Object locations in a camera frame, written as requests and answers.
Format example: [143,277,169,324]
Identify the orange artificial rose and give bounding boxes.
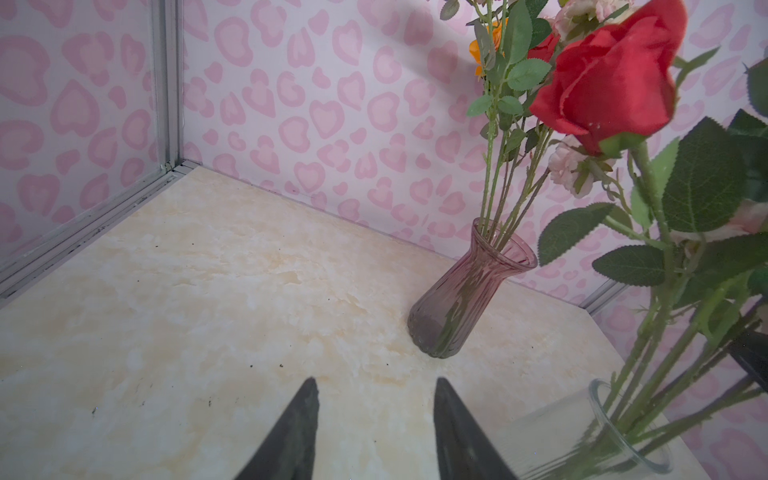
[469,19,508,83]

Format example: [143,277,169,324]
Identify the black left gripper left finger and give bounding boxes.
[235,377,320,480]

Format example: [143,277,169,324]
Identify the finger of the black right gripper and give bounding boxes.
[727,331,768,392]

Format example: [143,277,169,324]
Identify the pink carnation spray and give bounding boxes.
[548,135,616,199]
[467,1,554,247]

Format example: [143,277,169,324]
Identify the aluminium frame left post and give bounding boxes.
[1,1,189,304]

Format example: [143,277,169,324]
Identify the clear frosted glass vase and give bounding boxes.
[494,379,673,479]

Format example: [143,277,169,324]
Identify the small red artificial rose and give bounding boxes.
[527,30,560,63]

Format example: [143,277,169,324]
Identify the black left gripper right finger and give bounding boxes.
[433,377,517,480]

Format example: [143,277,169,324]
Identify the pink ribbed glass vase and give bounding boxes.
[407,218,538,359]

